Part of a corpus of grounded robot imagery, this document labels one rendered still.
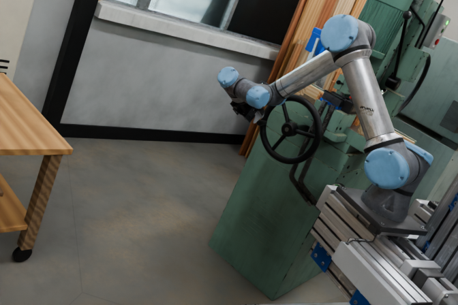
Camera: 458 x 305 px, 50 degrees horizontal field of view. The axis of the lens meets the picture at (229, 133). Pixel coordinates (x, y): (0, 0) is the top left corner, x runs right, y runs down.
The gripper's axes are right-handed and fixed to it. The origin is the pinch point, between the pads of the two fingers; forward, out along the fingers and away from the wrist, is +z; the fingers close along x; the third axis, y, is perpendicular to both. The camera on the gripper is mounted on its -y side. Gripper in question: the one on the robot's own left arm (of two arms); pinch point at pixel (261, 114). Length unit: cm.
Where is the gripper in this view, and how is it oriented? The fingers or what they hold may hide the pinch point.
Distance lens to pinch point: 204.7
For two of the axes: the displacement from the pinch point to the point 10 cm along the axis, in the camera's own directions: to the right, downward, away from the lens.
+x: 7.0, 4.6, -5.5
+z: 3.7, 4.2, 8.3
